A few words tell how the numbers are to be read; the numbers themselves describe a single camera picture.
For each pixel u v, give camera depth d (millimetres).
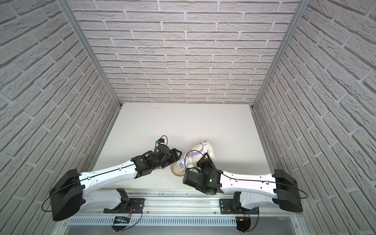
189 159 739
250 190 436
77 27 763
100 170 489
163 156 627
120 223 715
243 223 696
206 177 550
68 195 404
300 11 699
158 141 745
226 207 726
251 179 467
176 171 830
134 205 741
